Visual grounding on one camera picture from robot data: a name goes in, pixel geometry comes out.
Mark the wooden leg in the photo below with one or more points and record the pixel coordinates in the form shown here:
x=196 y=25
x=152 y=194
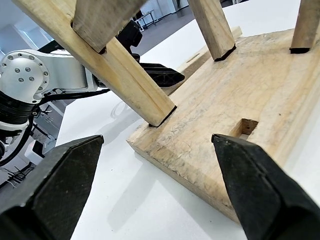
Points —
x=306 y=25
x=120 y=72
x=212 y=27

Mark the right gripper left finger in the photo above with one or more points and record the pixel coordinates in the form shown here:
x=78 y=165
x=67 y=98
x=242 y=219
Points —
x=55 y=190

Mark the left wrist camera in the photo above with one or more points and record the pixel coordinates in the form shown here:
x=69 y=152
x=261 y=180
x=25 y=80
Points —
x=130 y=33

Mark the wooden seat board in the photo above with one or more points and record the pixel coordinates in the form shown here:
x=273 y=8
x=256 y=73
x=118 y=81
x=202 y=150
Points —
x=225 y=112

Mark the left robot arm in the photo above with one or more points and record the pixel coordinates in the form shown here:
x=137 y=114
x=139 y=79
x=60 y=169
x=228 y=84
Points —
x=32 y=72

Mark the wooden cross bar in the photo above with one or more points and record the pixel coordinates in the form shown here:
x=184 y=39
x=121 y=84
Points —
x=100 y=22

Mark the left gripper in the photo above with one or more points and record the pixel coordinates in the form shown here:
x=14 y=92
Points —
x=135 y=56

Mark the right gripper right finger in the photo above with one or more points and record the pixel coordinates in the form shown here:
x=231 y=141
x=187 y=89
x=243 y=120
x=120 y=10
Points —
x=262 y=195

